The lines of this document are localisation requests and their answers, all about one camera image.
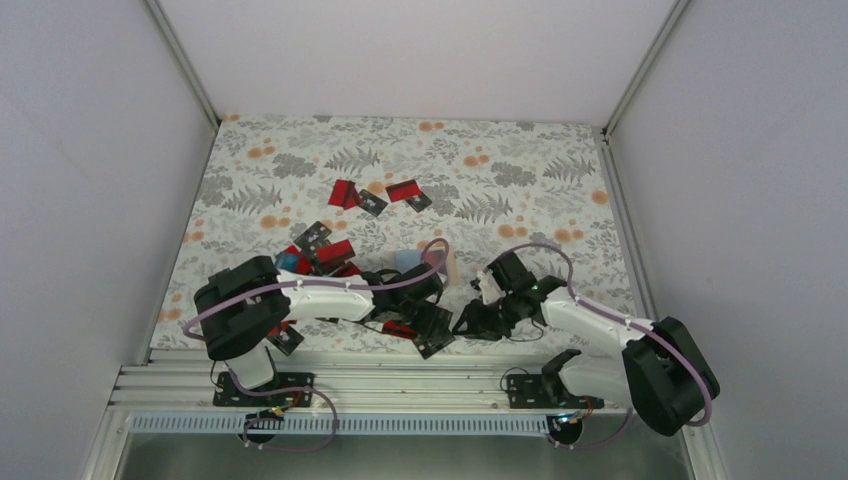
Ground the black card top left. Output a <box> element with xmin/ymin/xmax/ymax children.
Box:
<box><xmin>358</xmin><ymin>189</ymin><xmax>388</xmax><ymax>217</ymax></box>

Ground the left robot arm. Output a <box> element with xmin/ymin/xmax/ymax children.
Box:
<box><xmin>191</xmin><ymin>256</ymin><xmax>452</xmax><ymax>405</ymax></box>

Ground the blue card pile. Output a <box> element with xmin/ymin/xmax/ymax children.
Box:
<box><xmin>274</xmin><ymin>251</ymin><xmax>301</xmax><ymax>273</ymax></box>

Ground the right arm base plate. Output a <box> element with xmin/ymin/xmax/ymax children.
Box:
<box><xmin>503</xmin><ymin>373</ymin><xmax>605</xmax><ymax>410</ymax></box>

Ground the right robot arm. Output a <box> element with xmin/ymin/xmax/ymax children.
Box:
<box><xmin>454</xmin><ymin>252</ymin><xmax>720</xmax><ymax>436</ymax></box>

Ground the beige card holder wallet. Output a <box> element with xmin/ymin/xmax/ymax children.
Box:
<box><xmin>392</xmin><ymin>247</ymin><xmax>460</xmax><ymax>286</ymax></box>

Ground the aluminium rail frame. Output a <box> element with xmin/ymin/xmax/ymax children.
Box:
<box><xmin>109</xmin><ymin>349</ymin><xmax>705</xmax><ymax>415</ymax></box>

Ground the floral table mat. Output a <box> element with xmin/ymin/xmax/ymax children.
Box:
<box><xmin>151</xmin><ymin>115</ymin><xmax>639</xmax><ymax>349</ymax></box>

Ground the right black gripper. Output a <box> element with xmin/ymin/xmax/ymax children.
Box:
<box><xmin>452</xmin><ymin>292</ymin><xmax>521</xmax><ymax>342</ymax></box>

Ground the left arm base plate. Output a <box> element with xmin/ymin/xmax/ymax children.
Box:
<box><xmin>212</xmin><ymin>372</ymin><xmax>315</xmax><ymax>408</ymax></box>

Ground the black card top middle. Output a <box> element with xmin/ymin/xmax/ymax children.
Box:
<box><xmin>405</xmin><ymin>193</ymin><xmax>432</xmax><ymax>213</ymax></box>

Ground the black card bottom pair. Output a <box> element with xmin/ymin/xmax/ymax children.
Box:
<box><xmin>410</xmin><ymin>303</ymin><xmax>454</xmax><ymax>360</ymax></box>

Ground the black card upper pile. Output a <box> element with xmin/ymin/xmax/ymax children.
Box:
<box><xmin>294</xmin><ymin>221</ymin><xmax>332</xmax><ymax>254</ymax></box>

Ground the grey cable duct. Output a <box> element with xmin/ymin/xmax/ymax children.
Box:
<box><xmin>128</xmin><ymin>412</ymin><xmax>549</xmax><ymax>437</ymax></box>

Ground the black card bottom left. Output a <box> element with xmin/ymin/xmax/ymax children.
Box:
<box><xmin>266</xmin><ymin>324</ymin><xmax>304</xmax><ymax>356</ymax></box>

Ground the red card upper pile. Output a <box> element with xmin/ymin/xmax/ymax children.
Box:
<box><xmin>314</xmin><ymin>240</ymin><xmax>356</xmax><ymax>272</ymax></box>

